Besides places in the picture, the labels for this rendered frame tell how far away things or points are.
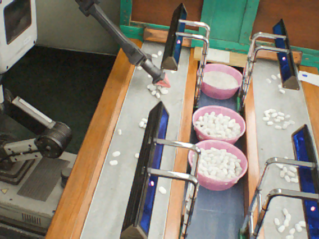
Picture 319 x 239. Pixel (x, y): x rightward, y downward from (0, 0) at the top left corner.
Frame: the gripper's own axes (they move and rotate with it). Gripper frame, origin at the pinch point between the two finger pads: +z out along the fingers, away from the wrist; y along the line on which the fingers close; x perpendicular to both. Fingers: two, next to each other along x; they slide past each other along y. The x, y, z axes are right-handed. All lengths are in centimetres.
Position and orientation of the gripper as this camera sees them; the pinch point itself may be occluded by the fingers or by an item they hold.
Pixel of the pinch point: (168, 86)
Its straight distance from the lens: 248.0
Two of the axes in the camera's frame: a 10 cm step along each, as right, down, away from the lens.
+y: 1.1, -5.8, 8.0
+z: 6.8, 6.3, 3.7
